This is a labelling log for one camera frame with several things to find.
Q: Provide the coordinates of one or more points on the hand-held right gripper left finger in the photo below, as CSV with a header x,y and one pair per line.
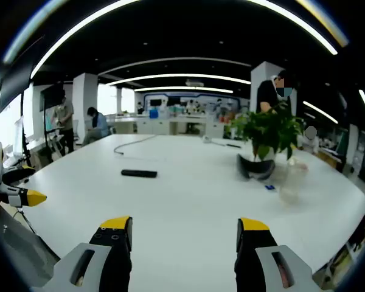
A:
x,y
109,261

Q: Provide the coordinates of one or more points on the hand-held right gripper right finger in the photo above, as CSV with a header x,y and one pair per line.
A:
x,y
252,258

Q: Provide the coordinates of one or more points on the black remote control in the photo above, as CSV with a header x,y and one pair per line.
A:
x,y
139,173

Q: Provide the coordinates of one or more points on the black tripod stand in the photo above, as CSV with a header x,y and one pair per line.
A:
x,y
25,143

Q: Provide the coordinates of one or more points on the small blue object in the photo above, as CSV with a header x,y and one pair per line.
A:
x,y
270,187

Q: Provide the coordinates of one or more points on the black headset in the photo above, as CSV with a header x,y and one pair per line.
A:
x,y
255,168

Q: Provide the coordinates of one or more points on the black pen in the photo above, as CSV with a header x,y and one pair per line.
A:
x,y
233,146

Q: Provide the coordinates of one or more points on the white device on table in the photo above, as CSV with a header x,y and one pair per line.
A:
x,y
207,139

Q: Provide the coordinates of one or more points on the green potted plant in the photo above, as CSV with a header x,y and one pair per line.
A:
x,y
270,127

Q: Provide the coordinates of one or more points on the white counter cabinets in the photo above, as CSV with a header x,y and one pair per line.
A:
x,y
158,125

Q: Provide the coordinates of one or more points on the blue box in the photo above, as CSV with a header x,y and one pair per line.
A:
x,y
154,114

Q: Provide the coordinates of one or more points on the ceiling air vent unit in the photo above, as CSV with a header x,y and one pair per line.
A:
x,y
194,82

